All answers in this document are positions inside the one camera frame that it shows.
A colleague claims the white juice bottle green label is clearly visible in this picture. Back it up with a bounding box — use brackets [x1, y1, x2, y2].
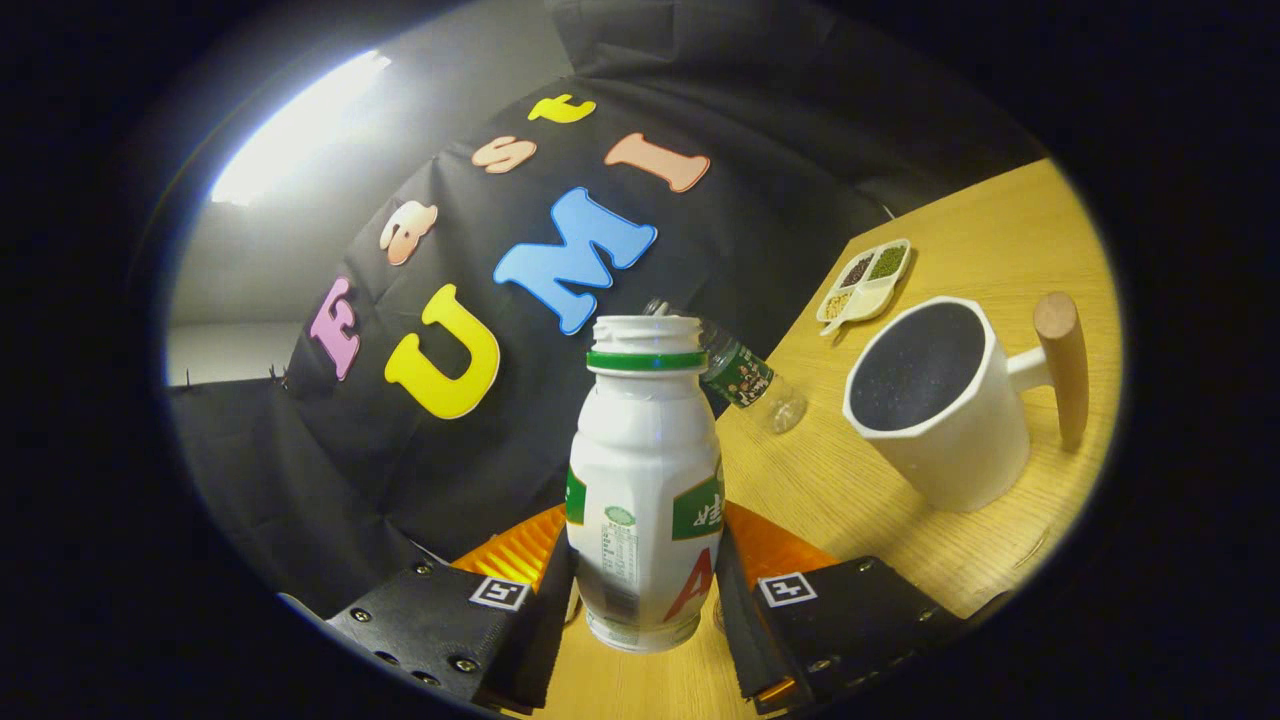
[565, 315, 726, 655]

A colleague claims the clear water bottle green label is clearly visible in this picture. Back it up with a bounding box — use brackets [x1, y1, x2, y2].
[643, 297, 809, 435]

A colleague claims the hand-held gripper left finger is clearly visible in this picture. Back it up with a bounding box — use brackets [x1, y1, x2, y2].
[325, 505, 579, 716]

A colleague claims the white cup wooden handle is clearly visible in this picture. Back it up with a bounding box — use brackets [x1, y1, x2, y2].
[842, 291, 1089, 514]

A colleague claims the black backdrop cloth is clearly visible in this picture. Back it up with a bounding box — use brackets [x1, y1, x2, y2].
[165, 0, 1046, 621]

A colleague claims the white divided tray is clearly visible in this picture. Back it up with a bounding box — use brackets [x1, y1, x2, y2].
[816, 238, 912, 337]

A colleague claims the ceiling light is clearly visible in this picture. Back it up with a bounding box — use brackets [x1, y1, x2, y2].
[210, 50, 393, 208]

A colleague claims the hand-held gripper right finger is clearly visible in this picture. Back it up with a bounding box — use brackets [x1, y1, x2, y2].
[715, 500, 971, 713]

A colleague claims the wooden table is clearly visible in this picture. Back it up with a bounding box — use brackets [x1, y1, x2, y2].
[520, 157, 1123, 720]

